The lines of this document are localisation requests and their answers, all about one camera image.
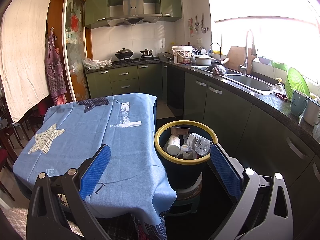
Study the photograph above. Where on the white pill bottle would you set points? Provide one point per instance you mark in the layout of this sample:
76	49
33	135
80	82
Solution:
174	145

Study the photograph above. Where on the white enamel basin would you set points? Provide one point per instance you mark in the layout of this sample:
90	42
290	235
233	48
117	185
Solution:
203	60

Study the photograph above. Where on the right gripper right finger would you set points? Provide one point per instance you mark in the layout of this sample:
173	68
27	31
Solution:
229	176

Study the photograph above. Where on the yellow rimmed trash bin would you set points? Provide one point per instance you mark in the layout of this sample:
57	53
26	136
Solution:
181	173

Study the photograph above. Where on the black wok with lid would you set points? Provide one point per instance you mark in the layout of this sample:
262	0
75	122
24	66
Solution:
124	54

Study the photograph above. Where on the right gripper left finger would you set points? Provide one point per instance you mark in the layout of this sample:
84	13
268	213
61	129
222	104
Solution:
92	169

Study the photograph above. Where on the wooden cutting board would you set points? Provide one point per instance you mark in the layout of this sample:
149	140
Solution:
236	57

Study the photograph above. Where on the clear plastic water bottle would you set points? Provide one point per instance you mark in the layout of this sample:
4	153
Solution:
198	143

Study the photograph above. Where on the blue patterned tablecloth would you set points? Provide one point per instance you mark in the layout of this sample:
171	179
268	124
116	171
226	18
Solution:
116	131

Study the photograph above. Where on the white paper towel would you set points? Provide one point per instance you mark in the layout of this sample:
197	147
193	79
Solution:
186	153

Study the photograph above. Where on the dark green stool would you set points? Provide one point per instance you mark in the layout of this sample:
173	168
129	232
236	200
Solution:
187	200

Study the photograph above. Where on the steel kitchen faucet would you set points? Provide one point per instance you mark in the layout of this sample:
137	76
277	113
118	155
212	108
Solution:
246	55

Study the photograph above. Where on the white plastic bucket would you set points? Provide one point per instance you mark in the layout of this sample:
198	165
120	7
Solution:
182	54

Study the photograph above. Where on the stainless steel sink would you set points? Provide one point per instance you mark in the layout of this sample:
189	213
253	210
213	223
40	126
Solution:
253	84

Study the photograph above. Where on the green kitchen base cabinets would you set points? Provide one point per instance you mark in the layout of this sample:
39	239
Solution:
258	129

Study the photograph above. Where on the small steel pot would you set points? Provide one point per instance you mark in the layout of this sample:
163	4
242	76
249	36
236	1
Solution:
146	53

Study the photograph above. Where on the white hanging cloth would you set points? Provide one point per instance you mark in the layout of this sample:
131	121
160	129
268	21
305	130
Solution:
23	50

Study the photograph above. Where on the green plastic colander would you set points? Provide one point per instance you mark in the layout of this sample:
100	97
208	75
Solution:
295	80

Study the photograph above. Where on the steel range hood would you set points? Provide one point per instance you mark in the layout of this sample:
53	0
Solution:
133	12

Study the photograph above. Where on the teal ceramic mug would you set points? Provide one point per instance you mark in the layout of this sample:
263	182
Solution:
298	102

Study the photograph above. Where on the white enamel cup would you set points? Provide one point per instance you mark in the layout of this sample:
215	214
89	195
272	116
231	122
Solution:
311	113

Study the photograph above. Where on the clear plastic bag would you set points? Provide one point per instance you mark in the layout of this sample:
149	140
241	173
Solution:
91	64

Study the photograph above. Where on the purple checked apron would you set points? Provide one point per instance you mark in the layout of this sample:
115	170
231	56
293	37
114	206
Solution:
54	71

